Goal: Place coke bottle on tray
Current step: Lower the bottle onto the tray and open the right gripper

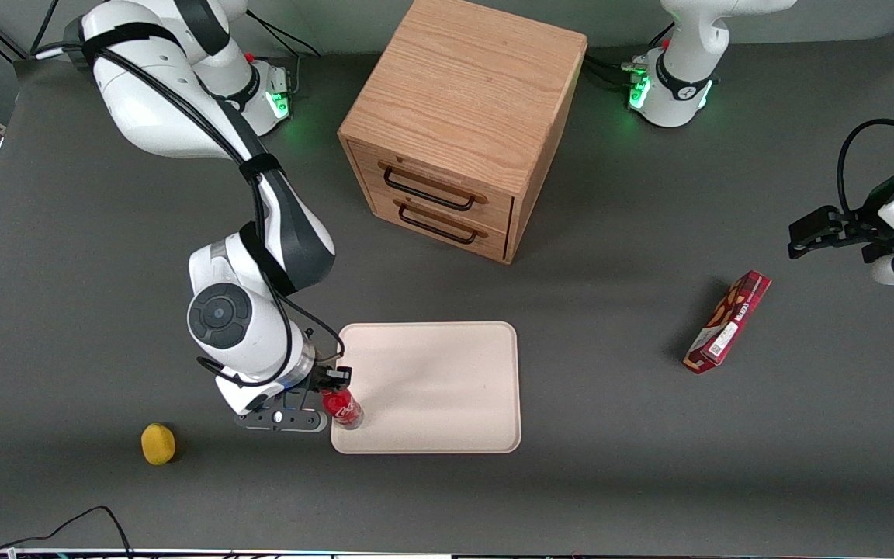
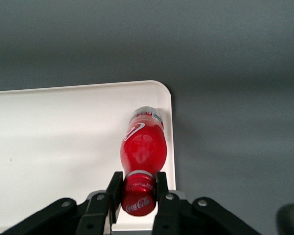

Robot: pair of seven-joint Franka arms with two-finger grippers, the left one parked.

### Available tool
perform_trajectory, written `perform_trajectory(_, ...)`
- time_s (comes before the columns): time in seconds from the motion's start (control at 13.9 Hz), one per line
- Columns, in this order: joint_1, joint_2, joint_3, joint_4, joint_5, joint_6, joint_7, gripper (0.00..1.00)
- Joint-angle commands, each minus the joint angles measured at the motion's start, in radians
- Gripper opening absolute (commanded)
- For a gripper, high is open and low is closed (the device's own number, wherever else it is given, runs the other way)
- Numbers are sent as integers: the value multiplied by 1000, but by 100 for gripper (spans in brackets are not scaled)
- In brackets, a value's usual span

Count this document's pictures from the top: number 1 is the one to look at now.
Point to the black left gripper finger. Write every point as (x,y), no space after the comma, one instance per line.
(804,247)
(823,221)

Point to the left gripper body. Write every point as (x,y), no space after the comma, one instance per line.
(868,224)

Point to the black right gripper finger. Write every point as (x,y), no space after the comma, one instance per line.
(318,382)
(338,376)

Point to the red coke bottle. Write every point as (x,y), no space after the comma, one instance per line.
(344,410)

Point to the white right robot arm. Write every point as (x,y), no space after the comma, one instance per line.
(160,101)

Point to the beige plastic tray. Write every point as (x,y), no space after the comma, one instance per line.
(439,388)

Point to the red snack box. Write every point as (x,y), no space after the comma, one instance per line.
(729,320)

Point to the yellow lemon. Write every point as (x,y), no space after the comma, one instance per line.
(157,444)

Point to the wooden drawer front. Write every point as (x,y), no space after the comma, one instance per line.
(385,206)
(493,210)

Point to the wooden drawer cabinet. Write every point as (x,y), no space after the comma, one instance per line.
(470,85)

